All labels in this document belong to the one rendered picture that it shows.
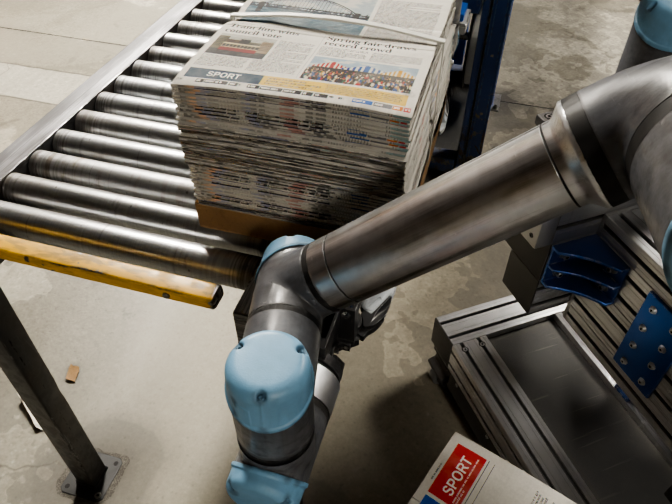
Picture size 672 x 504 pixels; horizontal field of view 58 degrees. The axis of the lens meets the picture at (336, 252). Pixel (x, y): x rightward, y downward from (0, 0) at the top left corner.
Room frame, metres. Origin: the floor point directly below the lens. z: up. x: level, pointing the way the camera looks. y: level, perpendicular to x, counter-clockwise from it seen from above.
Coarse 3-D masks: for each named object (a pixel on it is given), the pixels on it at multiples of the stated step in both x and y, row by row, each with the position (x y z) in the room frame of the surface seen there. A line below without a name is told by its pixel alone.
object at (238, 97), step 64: (192, 64) 0.67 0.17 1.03; (256, 64) 0.66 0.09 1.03; (320, 64) 0.66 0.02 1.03; (384, 64) 0.66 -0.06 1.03; (192, 128) 0.62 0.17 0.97; (256, 128) 0.60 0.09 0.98; (320, 128) 0.58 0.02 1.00; (384, 128) 0.56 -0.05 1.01; (256, 192) 0.60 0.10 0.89; (320, 192) 0.58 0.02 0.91; (384, 192) 0.55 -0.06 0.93
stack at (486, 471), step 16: (448, 448) 0.29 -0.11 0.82; (464, 448) 0.29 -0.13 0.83; (480, 448) 0.29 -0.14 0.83; (448, 464) 0.27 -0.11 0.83; (464, 464) 0.27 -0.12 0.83; (480, 464) 0.27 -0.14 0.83; (496, 464) 0.27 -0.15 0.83; (512, 464) 0.27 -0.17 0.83; (432, 480) 0.25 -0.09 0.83; (448, 480) 0.25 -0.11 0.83; (464, 480) 0.25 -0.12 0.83; (480, 480) 0.25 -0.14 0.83; (496, 480) 0.25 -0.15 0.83; (512, 480) 0.25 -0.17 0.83; (528, 480) 0.25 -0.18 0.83; (416, 496) 0.24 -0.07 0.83; (432, 496) 0.24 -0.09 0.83; (448, 496) 0.24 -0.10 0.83; (464, 496) 0.24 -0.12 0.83; (480, 496) 0.24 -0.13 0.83; (496, 496) 0.24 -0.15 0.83; (512, 496) 0.24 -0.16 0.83; (528, 496) 0.24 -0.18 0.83; (544, 496) 0.24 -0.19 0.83; (560, 496) 0.24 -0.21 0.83
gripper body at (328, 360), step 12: (336, 312) 0.43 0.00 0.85; (348, 312) 0.44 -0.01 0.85; (324, 324) 0.44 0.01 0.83; (336, 324) 0.43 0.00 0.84; (348, 324) 0.44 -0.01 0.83; (360, 324) 0.46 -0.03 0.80; (324, 336) 0.42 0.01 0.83; (336, 336) 0.44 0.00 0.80; (348, 336) 0.44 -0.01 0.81; (324, 348) 0.39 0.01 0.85; (336, 348) 0.43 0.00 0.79; (348, 348) 0.44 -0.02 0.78; (324, 360) 0.38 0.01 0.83; (336, 360) 0.39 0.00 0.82; (336, 372) 0.38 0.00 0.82
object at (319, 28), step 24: (240, 24) 0.78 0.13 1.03; (264, 24) 0.78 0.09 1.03; (288, 24) 0.78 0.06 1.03; (312, 24) 0.78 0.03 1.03; (336, 24) 0.78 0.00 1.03; (408, 48) 0.71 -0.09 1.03; (432, 48) 0.71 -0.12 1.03; (432, 72) 0.70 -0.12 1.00; (432, 96) 0.73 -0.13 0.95; (432, 120) 0.73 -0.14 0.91
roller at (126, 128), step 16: (80, 112) 0.94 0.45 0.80; (96, 112) 0.94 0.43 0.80; (80, 128) 0.92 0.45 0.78; (96, 128) 0.91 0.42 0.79; (112, 128) 0.90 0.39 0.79; (128, 128) 0.90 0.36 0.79; (144, 128) 0.89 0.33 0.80; (160, 128) 0.89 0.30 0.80; (176, 128) 0.89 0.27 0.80; (160, 144) 0.87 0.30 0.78; (176, 144) 0.86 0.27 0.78
